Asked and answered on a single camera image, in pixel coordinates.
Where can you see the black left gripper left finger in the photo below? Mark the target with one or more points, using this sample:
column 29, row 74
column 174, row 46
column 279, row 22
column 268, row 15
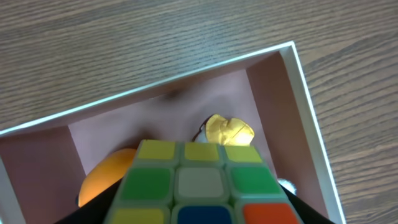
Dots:
column 94, row 212

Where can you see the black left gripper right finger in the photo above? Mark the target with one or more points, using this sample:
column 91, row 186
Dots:
column 307, row 214

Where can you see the orange dinosaur toy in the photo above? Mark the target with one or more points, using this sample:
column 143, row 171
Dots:
column 105, row 174

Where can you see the multicolour puzzle cube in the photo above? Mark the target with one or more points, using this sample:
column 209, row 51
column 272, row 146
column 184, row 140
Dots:
column 191, row 182

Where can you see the white plush duck yellow hat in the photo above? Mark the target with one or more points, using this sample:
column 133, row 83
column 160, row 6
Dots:
column 230, row 130

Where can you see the white cardboard box pink inside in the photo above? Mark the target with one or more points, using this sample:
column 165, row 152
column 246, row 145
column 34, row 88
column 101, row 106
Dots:
column 44, row 161

